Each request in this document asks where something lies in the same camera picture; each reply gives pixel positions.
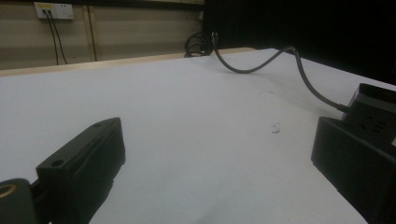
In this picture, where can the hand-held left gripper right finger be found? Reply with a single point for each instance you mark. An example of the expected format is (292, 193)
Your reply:
(351, 161)

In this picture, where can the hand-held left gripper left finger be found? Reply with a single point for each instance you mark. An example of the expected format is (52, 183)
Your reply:
(84, 165)

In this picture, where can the black power strip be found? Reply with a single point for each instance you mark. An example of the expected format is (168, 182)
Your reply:
(372, 115)

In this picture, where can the black curtain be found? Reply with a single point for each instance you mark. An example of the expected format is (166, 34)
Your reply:
(299, 28)

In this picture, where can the white wall socket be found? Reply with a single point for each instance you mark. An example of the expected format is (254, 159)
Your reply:
(53, 11)

